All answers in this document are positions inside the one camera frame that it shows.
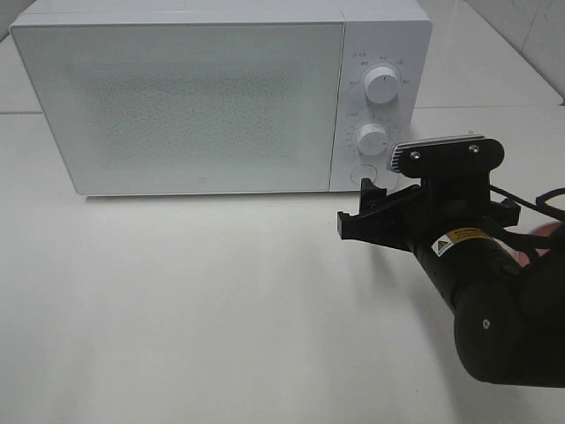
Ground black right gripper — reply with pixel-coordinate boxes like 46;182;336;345
337;178;519;252

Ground white microwave knob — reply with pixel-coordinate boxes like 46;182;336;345
363;64;400;104
355;124;389;156

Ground upper white microwave knob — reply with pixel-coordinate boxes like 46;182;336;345
363;64;400;104

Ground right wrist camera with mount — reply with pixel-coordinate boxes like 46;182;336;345
388;134;505;178

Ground lower white microwave knob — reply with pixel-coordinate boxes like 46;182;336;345
355;124;389;156

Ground pink round plate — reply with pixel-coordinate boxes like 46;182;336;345
510;221;564;269

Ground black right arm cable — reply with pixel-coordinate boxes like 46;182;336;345
485;185;565;257

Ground white microwave oven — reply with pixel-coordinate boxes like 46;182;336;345
10;1;433;194

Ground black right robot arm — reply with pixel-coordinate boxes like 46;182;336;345
337;180;564;388

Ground white microwave door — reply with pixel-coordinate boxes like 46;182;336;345
13;23;343;195

